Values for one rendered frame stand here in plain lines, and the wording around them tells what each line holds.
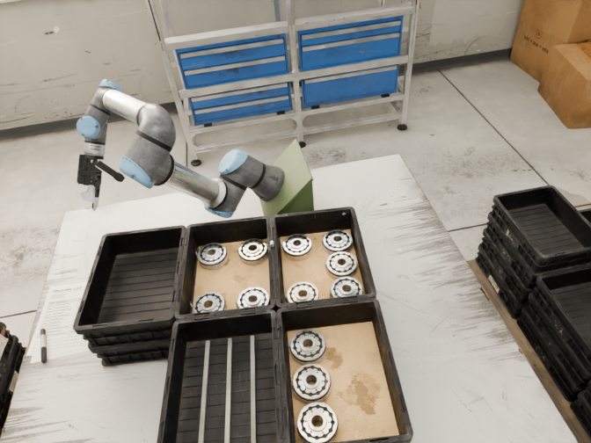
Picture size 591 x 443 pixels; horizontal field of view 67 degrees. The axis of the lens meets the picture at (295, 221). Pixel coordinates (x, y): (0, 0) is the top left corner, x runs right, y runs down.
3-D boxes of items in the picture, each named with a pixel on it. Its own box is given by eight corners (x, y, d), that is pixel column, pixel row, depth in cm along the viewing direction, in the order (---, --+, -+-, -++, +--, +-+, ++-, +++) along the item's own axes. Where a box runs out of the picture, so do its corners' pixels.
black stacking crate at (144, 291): (115, 256, 166) (103, 235, 158) (193, 247, 166) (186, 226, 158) (88, 352, 138) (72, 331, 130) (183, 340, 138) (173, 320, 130)
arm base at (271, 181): (258, 185, 192) (240, 175, 186) (280, 161, 186) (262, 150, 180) (263, 208, 181) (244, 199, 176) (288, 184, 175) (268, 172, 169)
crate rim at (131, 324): (105, 238, 160) (102, 233, 158) (188, 228, 160) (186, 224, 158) (74, 335, 131) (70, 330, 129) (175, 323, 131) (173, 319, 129)
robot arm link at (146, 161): (252, 191, 176) (152, 137, 130) (236, 224, 177) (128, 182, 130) (232, 180, 183) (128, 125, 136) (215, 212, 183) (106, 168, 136)
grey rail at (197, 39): (161, 46, 287) (158, 39, 284) (412, 8, 301) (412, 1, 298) (160, 52, 280) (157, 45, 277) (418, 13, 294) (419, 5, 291)
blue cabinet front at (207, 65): (195, 125, 323) (174, 48, 284) (292, 108, 329) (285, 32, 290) (195, 127, 321) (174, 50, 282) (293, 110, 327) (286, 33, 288)
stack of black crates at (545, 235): (472, 258, 237) (492, 195, 206) (525, 249, 239) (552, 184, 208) (512, 322, 208) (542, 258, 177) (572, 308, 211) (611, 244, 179)
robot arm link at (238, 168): (267, 163, 173) (239, 147, 165) (251, 193, 173) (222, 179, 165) (254, 158, 183) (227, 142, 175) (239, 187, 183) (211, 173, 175)
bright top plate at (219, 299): (195, 294, 145) (195, 293, 144) (226, 292, 144) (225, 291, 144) (190, 320, 137) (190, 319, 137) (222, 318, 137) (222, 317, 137)
